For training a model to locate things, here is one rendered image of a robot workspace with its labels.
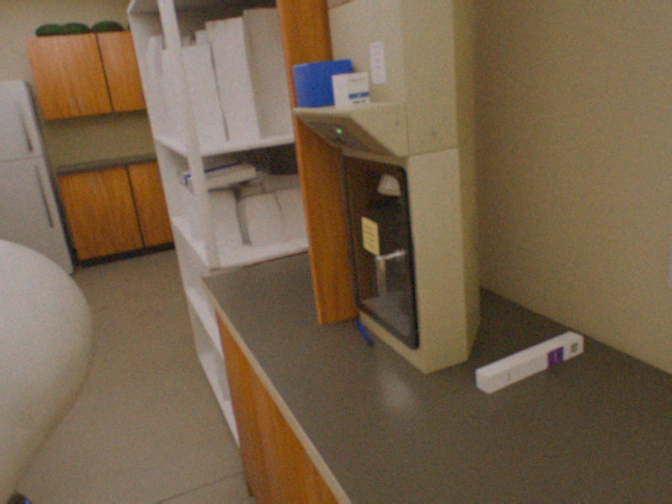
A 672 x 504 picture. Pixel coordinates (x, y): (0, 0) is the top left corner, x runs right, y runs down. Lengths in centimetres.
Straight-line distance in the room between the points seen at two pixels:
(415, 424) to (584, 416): 30
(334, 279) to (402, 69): 63
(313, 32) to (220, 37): 94
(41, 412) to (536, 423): 94
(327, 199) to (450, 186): 39
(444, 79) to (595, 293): 62
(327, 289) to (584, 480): 78
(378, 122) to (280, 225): 137
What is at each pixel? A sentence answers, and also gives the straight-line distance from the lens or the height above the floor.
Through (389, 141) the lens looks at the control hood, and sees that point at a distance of 108.
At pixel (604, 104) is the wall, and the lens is 133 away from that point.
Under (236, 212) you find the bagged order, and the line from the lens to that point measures 242.
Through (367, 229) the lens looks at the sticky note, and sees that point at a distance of 131.
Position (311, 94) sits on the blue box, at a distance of 123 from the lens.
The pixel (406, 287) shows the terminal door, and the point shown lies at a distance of 120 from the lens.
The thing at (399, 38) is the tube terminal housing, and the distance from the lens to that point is 110.
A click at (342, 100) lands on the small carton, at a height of 152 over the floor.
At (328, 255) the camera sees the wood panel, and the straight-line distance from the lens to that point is 148.
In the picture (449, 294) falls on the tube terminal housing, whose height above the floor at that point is 111.
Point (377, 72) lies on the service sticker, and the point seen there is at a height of 157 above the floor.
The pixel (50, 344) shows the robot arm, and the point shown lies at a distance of 29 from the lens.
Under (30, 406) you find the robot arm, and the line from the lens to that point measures 29.
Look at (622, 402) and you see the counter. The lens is 121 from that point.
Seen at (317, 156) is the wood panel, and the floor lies 139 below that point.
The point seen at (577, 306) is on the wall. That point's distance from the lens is 149.
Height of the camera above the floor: 157
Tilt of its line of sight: 17 degrees down
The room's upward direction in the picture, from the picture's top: 6 degrees counter-clockwise
